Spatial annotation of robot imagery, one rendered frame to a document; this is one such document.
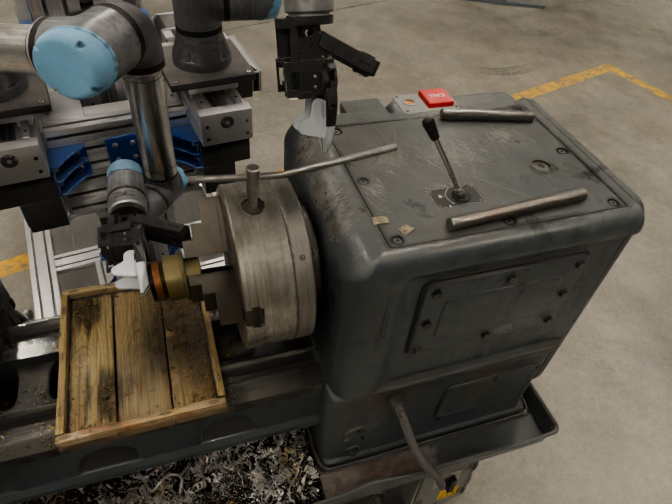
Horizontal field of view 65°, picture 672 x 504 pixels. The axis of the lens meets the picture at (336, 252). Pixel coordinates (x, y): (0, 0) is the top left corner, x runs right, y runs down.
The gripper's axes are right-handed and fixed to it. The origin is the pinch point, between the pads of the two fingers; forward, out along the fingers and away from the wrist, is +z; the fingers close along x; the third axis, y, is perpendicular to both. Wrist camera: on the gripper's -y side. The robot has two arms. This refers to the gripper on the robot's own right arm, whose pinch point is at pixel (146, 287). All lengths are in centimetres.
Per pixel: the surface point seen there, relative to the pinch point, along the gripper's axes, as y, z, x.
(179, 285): -5.6, 0.7, -0.2
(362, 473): -40, 22, -56
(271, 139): -68, -203, -110
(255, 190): -20.1, -0.4, 18.1
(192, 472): 0, 11, -55
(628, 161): -282, -135, -110
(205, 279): -10.2, 1.3, 0.9
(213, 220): -13.4, -7.7, 6.4
